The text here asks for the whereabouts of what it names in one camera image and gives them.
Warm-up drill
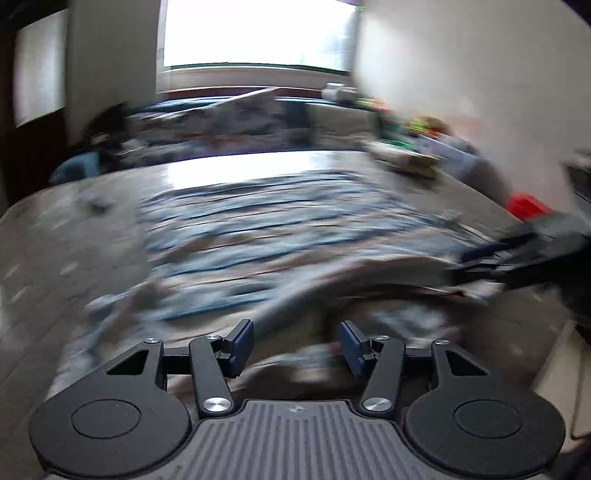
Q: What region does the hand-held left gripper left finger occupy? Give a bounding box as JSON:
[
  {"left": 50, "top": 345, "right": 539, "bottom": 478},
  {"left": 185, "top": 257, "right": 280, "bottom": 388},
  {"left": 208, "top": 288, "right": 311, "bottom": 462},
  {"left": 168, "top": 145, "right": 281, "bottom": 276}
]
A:
[{"left": 105, "top": 318, "right": 255, "bottom": 419}]

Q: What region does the dark cloth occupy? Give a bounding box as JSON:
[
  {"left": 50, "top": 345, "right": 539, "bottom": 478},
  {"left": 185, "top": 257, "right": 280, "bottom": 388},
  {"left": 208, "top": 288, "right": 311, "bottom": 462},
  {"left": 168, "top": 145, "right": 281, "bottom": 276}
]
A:
[{"left": 81, "top": 102, "right": 137, "bottom": 155}]

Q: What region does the pile of colourful clutter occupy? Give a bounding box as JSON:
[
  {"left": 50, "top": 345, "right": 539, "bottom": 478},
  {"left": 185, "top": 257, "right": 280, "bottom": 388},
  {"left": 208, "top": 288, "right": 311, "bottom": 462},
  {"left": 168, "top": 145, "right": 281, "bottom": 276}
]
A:
[{"left": 323, "top": 82, "right": 467, "bottom": 178}]

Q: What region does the window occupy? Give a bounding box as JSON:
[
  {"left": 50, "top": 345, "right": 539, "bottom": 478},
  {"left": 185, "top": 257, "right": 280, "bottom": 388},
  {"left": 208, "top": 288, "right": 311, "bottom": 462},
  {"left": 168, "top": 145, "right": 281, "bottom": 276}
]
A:
[{"left": 161, "top": 0, "right": 361, "bottom": 75}]

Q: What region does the blue pillow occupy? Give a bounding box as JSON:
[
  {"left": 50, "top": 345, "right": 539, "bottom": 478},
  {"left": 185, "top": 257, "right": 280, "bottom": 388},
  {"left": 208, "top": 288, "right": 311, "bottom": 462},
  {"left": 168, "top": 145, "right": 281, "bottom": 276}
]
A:
[{"left": 50, "top": 151, "right": 114, "bottom": 185}]

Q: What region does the blue striped garment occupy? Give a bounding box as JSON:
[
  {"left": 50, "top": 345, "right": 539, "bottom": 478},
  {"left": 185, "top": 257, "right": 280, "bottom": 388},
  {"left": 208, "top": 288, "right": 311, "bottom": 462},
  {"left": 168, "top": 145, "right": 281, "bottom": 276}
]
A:
[{"left": 88, "top": 167, "right": 509, "bottom": 370}]

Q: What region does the pile of patterned bedding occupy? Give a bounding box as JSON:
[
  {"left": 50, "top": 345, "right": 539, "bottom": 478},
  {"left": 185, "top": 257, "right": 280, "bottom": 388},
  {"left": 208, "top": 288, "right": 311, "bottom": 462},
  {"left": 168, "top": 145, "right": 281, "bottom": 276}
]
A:
[{"left": 124, "top": 88, "right": 382, "bottom": 162}]

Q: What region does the red box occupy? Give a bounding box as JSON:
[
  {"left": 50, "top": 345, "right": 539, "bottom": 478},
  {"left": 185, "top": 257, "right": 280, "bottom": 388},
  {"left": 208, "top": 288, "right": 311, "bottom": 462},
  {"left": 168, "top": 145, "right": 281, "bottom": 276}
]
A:
[{"left": 506, "top": 193, "right": 552, "bottom": 220}]

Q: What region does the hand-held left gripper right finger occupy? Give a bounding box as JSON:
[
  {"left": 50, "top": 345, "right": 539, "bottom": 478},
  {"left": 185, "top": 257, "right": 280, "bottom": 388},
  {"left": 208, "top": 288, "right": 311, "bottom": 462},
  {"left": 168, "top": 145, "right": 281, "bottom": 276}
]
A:
[{"left": 339, "top": 320, "right": 491, "bottom": 418}]

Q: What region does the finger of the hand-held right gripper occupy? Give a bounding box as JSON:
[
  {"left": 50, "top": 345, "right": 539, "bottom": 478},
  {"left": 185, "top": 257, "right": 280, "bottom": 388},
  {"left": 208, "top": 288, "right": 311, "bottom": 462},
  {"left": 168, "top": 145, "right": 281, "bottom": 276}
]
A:
[{"left": 444, "top": 231, "right": 525, "bottom": 285}]

